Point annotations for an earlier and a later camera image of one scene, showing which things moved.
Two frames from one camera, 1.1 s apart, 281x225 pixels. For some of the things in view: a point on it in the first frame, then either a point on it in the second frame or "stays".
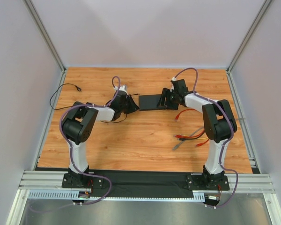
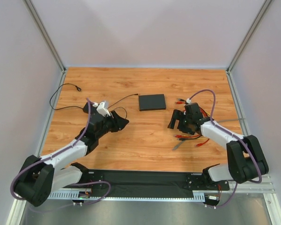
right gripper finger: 162,103 -> 183,125
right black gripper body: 165,98 -> 181,123
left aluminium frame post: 40,26 stays
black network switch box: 150,101 stays
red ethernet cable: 178,136 stays
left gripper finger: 130,106 -> 118,123
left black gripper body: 129,104 -> 114,122
